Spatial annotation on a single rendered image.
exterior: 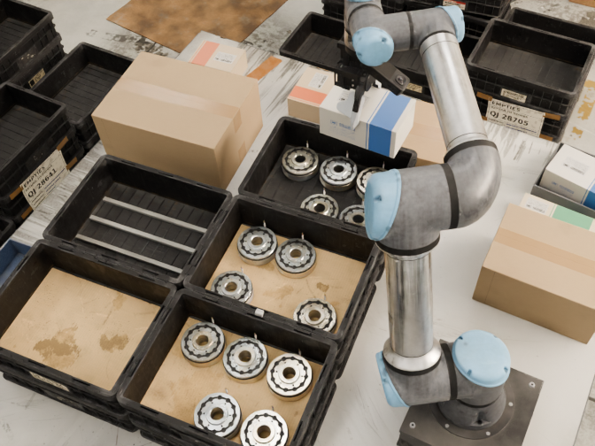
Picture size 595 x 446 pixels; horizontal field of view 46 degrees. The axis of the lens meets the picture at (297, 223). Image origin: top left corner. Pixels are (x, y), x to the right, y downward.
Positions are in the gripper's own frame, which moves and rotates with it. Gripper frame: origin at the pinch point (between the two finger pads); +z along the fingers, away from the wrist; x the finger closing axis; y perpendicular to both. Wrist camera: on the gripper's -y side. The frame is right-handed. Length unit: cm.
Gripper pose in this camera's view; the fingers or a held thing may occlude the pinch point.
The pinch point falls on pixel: (367, 111)
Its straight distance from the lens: 172.1
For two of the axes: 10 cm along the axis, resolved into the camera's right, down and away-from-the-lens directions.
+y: -8.8, -3.5, 3.2
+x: -4.7, 7.2, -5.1
